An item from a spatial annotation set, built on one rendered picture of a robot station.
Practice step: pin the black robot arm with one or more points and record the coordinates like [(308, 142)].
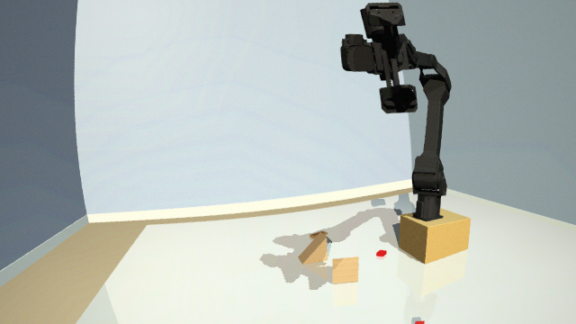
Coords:
[(358, 55)]

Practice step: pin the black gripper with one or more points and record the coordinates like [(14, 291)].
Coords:
[(391, 56)]

